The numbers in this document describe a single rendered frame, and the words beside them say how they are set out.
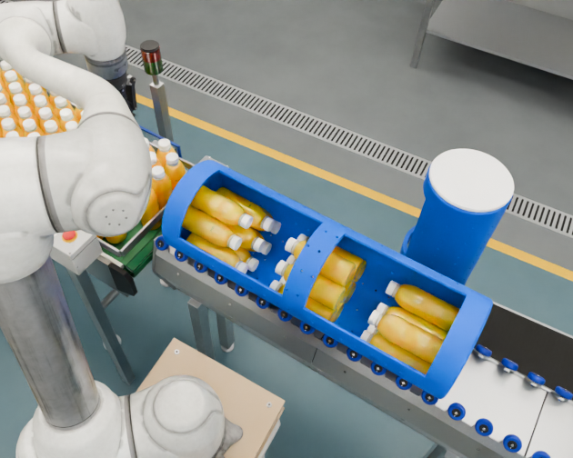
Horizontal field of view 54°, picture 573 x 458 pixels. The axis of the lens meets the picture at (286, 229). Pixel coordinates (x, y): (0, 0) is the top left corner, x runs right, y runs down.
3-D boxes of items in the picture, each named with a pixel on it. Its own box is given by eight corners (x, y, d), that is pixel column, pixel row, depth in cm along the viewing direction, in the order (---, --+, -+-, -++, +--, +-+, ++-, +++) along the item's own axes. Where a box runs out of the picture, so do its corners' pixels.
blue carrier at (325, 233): (432, 415, 148) (462, 374, 125) (168, 262, 173) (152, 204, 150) (472, 331, 162) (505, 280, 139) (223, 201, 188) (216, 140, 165)
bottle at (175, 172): (166, 191, 197) (159, 154, 182) (185, 186, 198) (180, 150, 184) (171, 205, 193) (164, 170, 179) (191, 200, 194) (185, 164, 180)
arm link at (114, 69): (134, 45, 125) (137, 67, 130) (102, 29, 127) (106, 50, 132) (105, 68, 120) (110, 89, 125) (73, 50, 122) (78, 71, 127)
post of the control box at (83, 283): (129, 384, 247) (66, 256, 167) (122, 380, 248) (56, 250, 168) (135, 377, 249) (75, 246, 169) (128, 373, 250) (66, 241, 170)
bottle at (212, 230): (194, 208, 169) (243, 234, 163) (182, 227, 168) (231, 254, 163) (185, 201, 162) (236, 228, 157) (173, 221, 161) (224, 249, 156)
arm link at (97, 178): (140, 99, 81) (40, 111, 78) (153, 170, 68) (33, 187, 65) (153, 174, 89) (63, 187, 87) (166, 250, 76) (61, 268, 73)
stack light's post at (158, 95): (188, 262, 286) (156, 88, 198) (183, 258, 287) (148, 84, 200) (194, 256, 288) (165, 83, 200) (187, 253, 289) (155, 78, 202)
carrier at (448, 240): (448, 291, 264) (387, 275, 268) (516, 160, 194) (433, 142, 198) (441, 344, 247) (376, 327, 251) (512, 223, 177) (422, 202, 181)
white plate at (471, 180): (516, 158, 193) (514, 160, 194) (435, 140, 197) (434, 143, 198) (512, 219, 177) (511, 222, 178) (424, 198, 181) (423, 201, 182)
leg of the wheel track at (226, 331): (228, 354, 257) (221, 282, 207) (218, 348, 259) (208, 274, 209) (236, 344, 260) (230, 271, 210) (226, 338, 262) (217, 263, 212)
